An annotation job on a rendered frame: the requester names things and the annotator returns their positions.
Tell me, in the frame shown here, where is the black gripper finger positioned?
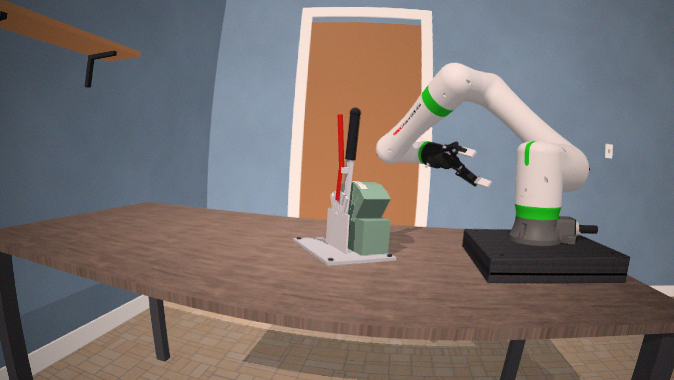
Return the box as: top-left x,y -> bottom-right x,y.
450,163 -> 492,188
441,141 -> 476,163

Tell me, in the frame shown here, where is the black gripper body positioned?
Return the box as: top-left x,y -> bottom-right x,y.
432,147 -> 462,169

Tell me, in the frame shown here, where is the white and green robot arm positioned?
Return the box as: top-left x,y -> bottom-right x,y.
376,63 -> 598,246

